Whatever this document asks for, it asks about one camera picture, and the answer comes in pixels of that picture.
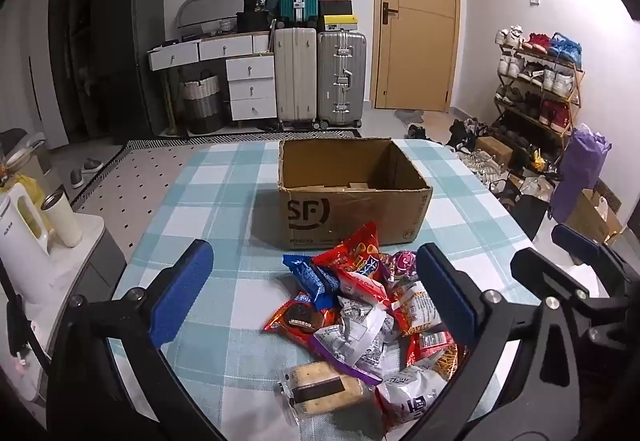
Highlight blue cookie packet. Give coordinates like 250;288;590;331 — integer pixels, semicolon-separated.
282;253;341;312

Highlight brown cardboard box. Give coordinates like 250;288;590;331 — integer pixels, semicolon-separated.
277;137;433;247

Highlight white electric kettle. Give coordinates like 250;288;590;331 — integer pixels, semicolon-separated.
0;184;58;304

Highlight red white label packet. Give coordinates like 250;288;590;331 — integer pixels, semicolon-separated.
335;268;393;307

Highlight small closed cardboard box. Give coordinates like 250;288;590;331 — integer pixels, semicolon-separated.
475;136;514;167

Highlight rows of assorted shoes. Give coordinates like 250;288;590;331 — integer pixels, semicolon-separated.
494;24;585;132

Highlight clear cracker packet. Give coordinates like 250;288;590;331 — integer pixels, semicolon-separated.
275;361;376;422

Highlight silver suitcase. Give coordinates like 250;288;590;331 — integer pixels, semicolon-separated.
317;31;367;129

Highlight woven laundry basket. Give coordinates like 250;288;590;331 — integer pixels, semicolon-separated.
180;71;223;134

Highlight purple bag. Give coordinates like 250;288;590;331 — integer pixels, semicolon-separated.
550;124;612;224

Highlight dark refrigerator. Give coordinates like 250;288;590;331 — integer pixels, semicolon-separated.
91;0;166;139

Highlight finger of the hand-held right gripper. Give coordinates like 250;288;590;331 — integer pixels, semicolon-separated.
510;247;630;322
551;222;640;294

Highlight white purple snack packet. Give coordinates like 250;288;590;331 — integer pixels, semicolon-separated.
307;306;401;384

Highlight white curtain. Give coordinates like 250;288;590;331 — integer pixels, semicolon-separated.
30;0;68;149

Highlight metal shoe rack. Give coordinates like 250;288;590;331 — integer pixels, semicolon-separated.
492;28;586;157

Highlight red chocolate cookie packet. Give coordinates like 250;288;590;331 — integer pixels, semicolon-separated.
262;298;341;334

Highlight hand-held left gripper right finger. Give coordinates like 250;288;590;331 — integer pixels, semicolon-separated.
400;243;583;441

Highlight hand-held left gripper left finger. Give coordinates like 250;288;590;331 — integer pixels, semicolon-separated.
47;239;226;441

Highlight red roll snack bag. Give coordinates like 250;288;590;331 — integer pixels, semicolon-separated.
312;221;391;282

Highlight clear plastic bag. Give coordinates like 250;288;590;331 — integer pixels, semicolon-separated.
519;175;556;202

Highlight black cable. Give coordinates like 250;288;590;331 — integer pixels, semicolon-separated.
0;261;51;372

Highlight pile of sneakers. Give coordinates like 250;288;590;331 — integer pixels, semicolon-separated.
445;118;506;182

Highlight dotted rug striped border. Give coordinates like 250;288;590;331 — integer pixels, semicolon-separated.
52;128;363;222

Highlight cream suitcase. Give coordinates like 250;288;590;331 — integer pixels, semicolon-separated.
273;27;318;132

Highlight black storage container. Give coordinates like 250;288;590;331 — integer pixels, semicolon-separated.
236;11;273;33

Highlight orange noodle snack packet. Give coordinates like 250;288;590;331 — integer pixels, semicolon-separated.
390;278;443;337

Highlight black shopping bag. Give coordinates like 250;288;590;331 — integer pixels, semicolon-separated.
505;191;548;242

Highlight wooden door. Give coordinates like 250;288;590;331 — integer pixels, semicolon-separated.
372;0;461;113

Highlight dark wardrobe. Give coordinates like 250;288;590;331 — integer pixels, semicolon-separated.
47;0;101;137

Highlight yellow plastic bag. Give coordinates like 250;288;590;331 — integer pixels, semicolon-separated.
10;174;51;232

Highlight white bin black lid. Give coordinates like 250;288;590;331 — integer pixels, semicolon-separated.
0;128;51;192

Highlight white grey side cabinet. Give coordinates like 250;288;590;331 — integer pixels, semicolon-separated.
0;214;128;402

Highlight open cardboard box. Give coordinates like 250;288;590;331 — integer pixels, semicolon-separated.
565;188;623;244

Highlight cream tumbler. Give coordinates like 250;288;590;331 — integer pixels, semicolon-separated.
41;191;83;248

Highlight purple candy packet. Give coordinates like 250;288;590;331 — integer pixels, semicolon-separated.
380;250;421;282

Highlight red stick snack packet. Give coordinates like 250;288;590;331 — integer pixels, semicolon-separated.
405;331;458;379

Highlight white drawer desk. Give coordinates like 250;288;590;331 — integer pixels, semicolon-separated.
147;32;278;122

